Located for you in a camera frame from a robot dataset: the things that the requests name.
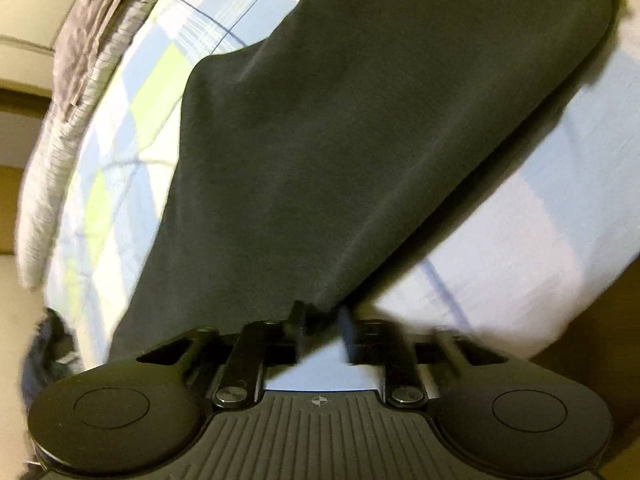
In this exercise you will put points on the white folded quilt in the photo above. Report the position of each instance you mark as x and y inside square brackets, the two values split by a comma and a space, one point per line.
[91, 43]

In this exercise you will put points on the navy blue garment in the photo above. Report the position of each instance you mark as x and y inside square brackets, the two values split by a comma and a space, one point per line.
[51, 356]

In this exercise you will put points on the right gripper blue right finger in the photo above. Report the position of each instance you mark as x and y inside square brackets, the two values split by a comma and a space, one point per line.
[379, 343]

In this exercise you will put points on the checked bed sheet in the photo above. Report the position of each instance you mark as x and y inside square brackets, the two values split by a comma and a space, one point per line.
[557, 225]

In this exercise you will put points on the dark grey garment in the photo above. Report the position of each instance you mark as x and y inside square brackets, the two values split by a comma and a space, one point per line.
[307, 159]

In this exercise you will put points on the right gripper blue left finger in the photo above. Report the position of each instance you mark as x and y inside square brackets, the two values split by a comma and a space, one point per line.
[262, 345]

